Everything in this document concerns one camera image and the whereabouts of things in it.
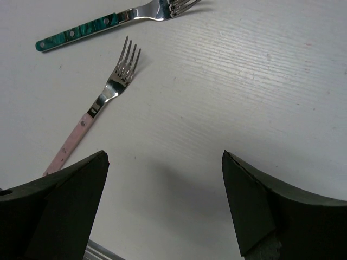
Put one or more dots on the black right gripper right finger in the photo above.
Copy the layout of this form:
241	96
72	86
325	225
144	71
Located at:
275	220

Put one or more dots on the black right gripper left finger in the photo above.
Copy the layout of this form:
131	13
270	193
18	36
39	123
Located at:
52	217

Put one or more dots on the aluminium table frame rail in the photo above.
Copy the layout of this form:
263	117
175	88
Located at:
95	251

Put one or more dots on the pink handled fork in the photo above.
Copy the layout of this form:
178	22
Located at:
116	84

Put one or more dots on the green handled fork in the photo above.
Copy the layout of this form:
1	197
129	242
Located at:
158	10

